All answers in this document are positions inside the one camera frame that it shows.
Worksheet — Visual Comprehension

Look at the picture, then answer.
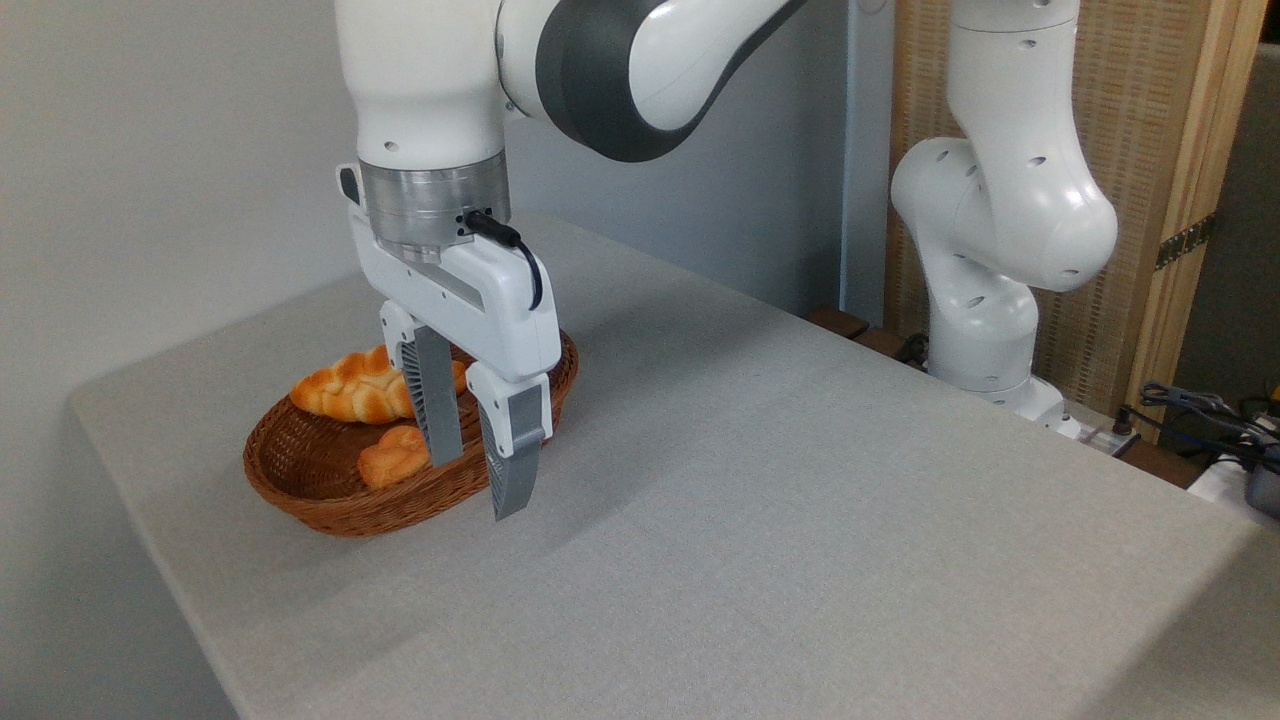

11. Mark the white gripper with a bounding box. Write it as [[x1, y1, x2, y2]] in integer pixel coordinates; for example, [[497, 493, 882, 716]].
[[346, 203, 564, 523]]

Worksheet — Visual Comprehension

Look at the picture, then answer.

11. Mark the small croissant bread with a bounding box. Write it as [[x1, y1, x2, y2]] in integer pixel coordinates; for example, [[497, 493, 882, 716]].
[[357, 423, 434, 491]]

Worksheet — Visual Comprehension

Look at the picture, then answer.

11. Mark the long braided bread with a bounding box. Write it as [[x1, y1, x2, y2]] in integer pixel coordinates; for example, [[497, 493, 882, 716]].
[[289, 345, 471, 426]]

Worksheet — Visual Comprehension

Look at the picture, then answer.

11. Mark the brown wicker basket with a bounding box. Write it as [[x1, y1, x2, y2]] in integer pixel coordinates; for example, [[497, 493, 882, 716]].
[[243, 329, 580, 539]]

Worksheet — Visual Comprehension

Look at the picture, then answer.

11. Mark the blue grey partition panel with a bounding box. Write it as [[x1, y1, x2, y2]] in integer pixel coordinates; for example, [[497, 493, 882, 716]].
[[503, 0, 896, 323]]

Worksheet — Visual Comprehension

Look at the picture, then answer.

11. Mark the dark wooden block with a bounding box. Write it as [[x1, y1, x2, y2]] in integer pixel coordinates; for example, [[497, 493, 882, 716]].
[[804, 306, 872, 342], [853, 327, 929, 369]]

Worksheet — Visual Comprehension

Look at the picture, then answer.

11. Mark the metal screen hinge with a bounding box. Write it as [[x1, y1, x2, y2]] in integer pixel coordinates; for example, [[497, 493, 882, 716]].
[[1154, 212, 1217, 272]]

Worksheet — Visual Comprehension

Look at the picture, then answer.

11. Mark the wooden woven folding screen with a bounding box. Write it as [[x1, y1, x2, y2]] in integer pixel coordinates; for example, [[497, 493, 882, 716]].
[[885, 0, 1271, 443]]

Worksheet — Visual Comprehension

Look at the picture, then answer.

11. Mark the grey device box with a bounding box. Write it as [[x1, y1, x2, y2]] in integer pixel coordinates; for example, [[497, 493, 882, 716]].
[[1243, 464, 1280, 521]]

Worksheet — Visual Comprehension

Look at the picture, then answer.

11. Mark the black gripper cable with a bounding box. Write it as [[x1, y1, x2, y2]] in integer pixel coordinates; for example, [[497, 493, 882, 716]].
[[464, 209, 545, 312]]

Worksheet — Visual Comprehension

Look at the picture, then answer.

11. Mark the blue black cable bundle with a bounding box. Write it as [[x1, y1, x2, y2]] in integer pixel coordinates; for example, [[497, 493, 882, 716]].
[[1128, 380, 1280, 473]]

